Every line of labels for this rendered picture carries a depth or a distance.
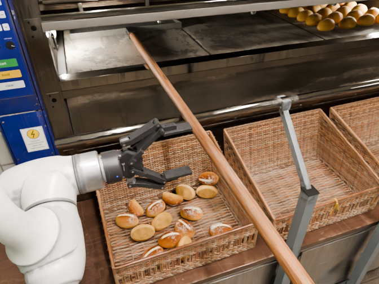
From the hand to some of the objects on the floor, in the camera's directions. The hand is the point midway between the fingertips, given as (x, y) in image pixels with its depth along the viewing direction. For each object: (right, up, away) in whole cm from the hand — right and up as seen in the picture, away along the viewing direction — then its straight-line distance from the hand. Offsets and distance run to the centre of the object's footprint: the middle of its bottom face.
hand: (186, 150), depth 79 cm
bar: (+28, -87, +84) cm, 124 cm away
